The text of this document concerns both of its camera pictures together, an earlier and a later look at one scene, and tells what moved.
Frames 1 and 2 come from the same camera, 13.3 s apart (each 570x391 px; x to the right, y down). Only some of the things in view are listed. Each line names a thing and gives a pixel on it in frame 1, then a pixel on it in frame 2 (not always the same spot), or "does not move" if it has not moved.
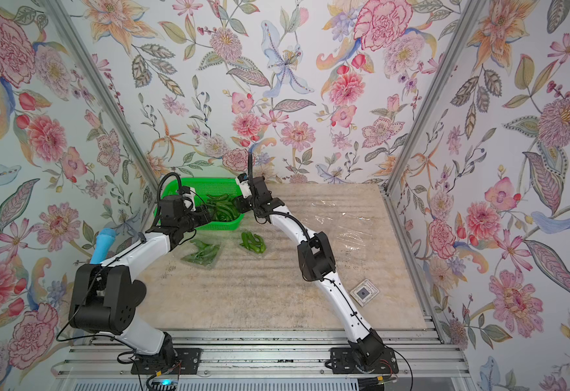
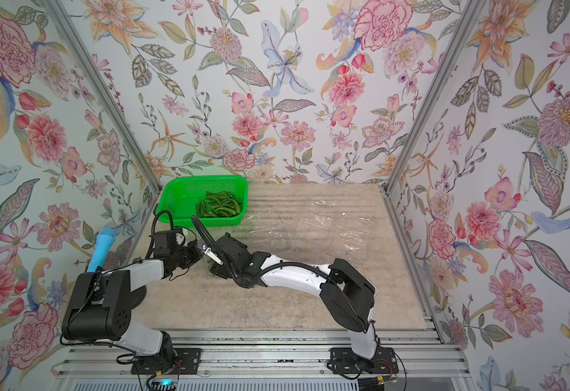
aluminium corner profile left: [87, 57] does not move
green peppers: [222, 207] does not move
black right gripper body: [247, 205] to [228, 273]
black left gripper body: [190, 221] to [186, 257]
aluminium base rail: [260, 353] does not move
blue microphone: [105, 239] does not move
